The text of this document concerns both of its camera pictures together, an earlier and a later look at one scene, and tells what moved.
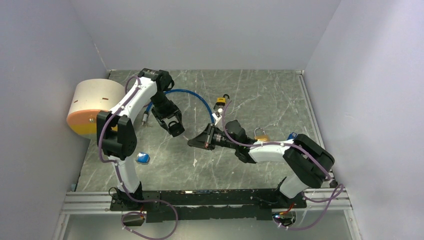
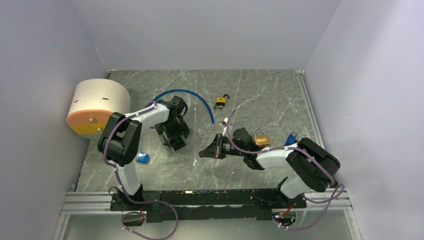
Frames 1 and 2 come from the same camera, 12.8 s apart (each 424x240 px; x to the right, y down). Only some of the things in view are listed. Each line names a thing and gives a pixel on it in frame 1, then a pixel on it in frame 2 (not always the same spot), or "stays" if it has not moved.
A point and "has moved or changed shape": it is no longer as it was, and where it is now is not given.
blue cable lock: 145,114 stays
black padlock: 176,129 has moved or changed shape
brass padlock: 260,135 stays
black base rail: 204,205 stays
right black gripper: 205,141 to 215,151
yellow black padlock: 221,101 stays
